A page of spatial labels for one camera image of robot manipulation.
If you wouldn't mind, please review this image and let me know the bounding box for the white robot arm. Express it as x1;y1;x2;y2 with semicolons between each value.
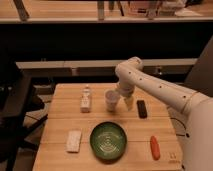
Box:
115;57;213;171

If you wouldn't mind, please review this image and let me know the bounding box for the green ceramic bowl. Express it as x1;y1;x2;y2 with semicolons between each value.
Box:
90;121;127;161

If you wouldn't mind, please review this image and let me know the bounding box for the black remote control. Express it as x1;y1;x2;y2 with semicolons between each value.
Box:
137;100;147;118

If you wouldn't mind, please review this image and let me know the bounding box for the white bottle lying flat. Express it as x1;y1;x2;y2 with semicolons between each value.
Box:
80;85;91;113

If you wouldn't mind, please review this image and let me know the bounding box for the orange carrot toy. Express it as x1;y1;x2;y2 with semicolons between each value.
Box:
150;136;160;160

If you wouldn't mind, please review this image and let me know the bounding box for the white sponge block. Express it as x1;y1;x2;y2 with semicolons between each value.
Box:
66;130;82;153

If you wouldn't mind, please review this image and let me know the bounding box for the black cable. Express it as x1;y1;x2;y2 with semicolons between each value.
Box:
170;116;191;138

